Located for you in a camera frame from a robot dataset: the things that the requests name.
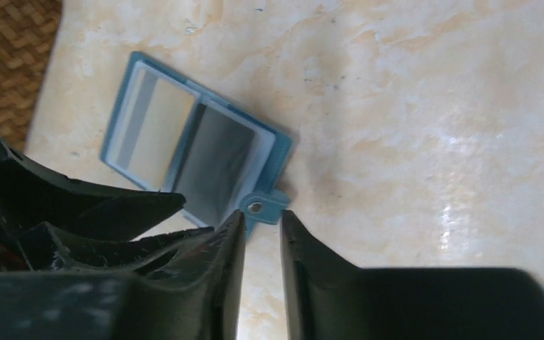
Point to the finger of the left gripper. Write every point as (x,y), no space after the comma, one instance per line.
(126,251)
(34,198)

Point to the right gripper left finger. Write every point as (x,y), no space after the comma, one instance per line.
(195,296)

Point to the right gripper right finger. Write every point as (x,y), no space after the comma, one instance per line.
(327,297)

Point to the silver credit card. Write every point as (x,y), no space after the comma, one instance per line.
(210,170)

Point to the gold striped credit card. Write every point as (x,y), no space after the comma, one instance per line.
(149,128)

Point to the woven brown divided basket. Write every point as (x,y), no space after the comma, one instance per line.
(27,34)

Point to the teal leather card holder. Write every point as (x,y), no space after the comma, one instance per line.
(255,194)

